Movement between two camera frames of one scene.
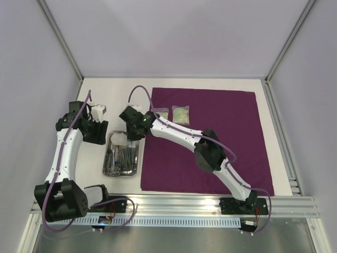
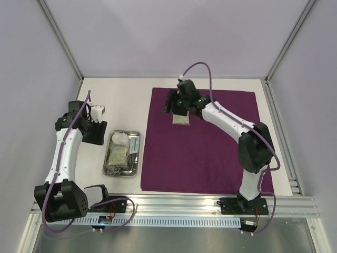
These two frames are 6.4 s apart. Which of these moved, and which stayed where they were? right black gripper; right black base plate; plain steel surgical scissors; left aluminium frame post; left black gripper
Moved: right black gripper
Stayed: right black base plate; left black gripper; left aluminium frame post; plain steel surgical scissors
